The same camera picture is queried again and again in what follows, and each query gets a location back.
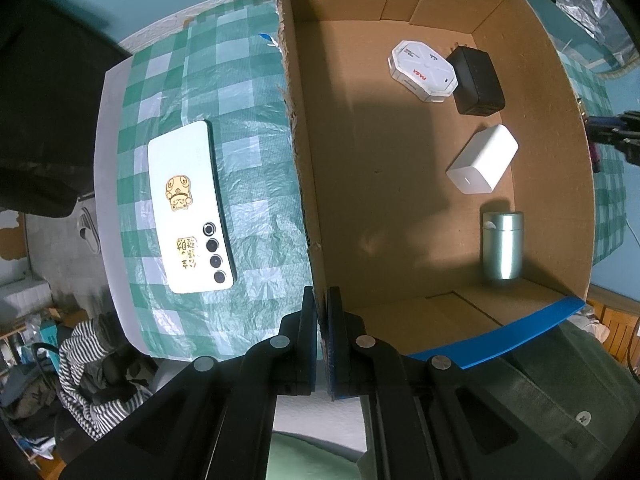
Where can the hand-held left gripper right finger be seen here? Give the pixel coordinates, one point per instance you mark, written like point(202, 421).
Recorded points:
point(334, 345)

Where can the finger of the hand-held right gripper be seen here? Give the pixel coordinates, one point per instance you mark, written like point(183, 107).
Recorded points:
point(605, 121)

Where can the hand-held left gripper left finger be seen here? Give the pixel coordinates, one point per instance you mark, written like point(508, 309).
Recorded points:
point(312, 340)

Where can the white power adapter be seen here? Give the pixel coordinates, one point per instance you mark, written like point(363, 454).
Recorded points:
point(482, 160)

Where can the silver cylindrical tin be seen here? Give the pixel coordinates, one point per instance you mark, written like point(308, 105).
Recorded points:
point(502, 247)

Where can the cardboard box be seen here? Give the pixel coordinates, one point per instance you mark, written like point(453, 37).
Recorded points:
point(390, 185)

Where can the white octagonal box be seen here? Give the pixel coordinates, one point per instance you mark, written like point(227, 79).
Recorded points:
point(422, 70)

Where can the silver foil bag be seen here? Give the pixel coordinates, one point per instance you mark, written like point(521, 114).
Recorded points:
point(580, 0)

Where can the black power adapter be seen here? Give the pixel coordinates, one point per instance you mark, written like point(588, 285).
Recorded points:
point(477, 82)

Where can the wooden crate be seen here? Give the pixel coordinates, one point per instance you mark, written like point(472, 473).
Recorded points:
point(615, 327)

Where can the green garment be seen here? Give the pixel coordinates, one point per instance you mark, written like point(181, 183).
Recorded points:
point(540, 400)

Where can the white smartphone with gold stickers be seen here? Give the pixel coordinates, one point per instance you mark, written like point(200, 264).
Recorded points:
point(185, 165)

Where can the striped cloth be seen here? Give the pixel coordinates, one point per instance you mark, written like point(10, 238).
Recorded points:
point(80, 360)

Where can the green checked plastic tablecloth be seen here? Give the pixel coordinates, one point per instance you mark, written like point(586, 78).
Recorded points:
point(240, 105)

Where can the white slipper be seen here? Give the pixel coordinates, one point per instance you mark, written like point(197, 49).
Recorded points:
point(87, 232)

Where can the white garment button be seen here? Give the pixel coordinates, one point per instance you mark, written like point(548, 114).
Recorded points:
point(582, 416)

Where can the teal box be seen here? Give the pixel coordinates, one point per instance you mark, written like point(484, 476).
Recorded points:
point(47, 341)

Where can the white storage box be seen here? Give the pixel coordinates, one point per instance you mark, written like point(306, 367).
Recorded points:
point(22, 297)

